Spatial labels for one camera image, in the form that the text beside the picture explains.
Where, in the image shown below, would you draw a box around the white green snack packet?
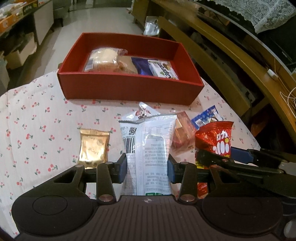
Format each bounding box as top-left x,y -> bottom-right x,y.
147,60 -> 179,80

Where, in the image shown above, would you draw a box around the white storage box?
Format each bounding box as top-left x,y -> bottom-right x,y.
6,35 -> 37,66

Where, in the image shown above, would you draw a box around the brown pastry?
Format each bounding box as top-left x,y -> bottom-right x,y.
114,58 -> 137,75

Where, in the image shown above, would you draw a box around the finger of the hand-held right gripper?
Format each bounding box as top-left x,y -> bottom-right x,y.
196,149 -> 284,175
231,147 -> 296,164

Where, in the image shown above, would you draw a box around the white cabinet panel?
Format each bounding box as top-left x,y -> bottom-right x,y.
33,0 -> 54,45

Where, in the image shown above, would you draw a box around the dark side table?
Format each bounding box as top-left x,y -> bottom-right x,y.
0,0 -> 54,47

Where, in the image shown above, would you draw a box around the orange clear snack packet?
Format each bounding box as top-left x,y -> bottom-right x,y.
171,111 -> 196,151

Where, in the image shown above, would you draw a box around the red gummy candy packet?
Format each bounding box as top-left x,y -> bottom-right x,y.
194,121 -> 233,200

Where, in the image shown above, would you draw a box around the grey sofa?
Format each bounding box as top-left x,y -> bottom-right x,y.
54,0 -> 70,26

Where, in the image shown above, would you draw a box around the blue foil snack packet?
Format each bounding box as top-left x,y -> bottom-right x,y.
131,57 -> 154,76

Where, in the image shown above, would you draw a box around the orange flat box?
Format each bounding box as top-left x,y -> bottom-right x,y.
0,13 -> 23,32

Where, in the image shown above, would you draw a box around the orange bag under stand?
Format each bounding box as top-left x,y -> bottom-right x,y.
251,116 -> 266,137

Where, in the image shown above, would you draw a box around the red cardboard box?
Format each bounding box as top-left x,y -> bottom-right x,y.
57,32 -> 204,106

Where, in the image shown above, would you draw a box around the black television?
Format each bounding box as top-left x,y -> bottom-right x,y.
208,5 -> 296,70

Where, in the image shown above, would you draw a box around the clear bag of bread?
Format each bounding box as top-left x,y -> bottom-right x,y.
84,47 -> 128,72

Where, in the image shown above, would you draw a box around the white cables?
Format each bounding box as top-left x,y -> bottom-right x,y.
267,58 -> 296,112

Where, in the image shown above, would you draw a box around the white lace cloth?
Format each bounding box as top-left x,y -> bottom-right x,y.
196,0 -> 296,34

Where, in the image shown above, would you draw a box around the wooden TV stand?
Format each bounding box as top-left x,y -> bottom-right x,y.
132,0 -> 296,149

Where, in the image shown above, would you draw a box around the red white snack packet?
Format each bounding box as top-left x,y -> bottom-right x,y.
135,102 -> 162,121

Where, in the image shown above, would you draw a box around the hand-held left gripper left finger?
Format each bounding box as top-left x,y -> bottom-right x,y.
52,153 -> 127,205

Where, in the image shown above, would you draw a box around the cherry print tablecloth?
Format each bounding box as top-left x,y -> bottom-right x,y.
0,72 -> 262,237

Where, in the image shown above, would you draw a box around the blue white small packet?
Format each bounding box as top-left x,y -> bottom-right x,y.
191,105 -> 223,129

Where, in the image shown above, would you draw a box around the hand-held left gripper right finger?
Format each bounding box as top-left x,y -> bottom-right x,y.
167,154 -> 234,204

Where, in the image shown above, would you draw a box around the gold foil snack packet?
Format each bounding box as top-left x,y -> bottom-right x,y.
77,128 -> 110,169

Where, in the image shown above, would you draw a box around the clear plastic bag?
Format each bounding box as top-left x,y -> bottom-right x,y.
142,16 -> 161,36

